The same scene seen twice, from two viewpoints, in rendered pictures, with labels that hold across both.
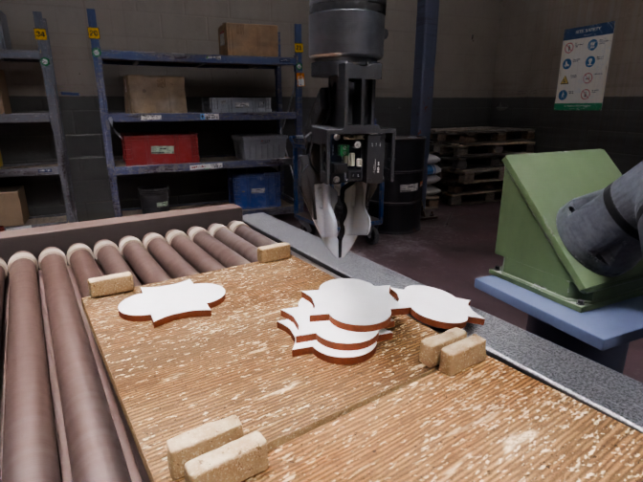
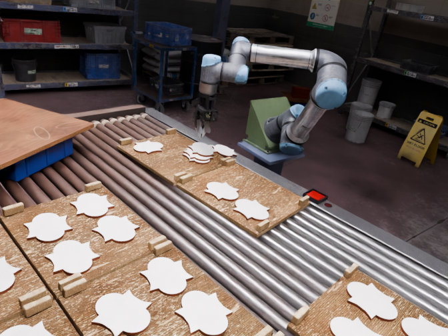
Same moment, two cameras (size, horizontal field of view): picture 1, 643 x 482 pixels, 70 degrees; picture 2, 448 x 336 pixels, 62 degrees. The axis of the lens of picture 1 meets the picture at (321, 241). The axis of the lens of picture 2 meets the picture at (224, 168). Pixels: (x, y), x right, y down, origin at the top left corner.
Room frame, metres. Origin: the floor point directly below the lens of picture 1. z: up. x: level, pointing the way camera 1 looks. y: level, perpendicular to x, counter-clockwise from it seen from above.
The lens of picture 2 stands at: (-1.03, 0.30, 1.68)
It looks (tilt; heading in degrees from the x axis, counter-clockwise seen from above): 27 degrees down; 344
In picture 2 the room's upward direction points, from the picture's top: 8 degrees clockwise
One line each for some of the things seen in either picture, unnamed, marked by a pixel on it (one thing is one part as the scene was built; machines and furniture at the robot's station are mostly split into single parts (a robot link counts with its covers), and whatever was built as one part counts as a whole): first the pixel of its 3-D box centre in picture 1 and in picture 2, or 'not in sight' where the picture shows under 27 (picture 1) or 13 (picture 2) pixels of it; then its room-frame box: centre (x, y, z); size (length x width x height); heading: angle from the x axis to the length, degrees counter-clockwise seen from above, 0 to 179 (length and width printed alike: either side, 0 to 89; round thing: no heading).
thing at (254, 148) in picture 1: (259, 146); (105, 33); (4.80, 0.64, 0.76); 0.50 x 0.36 x 0.24; 121
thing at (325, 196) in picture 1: (330, 224); (200, 129); (0.49, -0.01, 1.08); 0.06 x 0.03 x 0.09; 16
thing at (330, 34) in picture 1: (349, 41); (209, 87); (0.50, -0.03, 1.26); 0.08 x 0.08 x 0.05
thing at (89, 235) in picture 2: not in sight; (83, 227); (-0.03, 0.42, 0.94); 0.41 x 0.35 x 0.04; 32
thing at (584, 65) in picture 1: (582, 69); (325, 0); (5.49, -2.94, 1.55); 0.61 x 0.02 x 0.91; 25
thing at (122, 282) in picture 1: (111, 284); (125, 141); (0.62, 0.31, 0.95); 0.06 x 0.02 x 0.03; 124
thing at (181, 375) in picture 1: (254, 326); (175, 155); (0.53, 0.09, 0.93); 0.41 x 0.35 x 0.02; 34
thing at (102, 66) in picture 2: (254, 187); (99, 63); (4.81, 0.72, 0.32); 0.50 x 0.41 x 0.37; 111
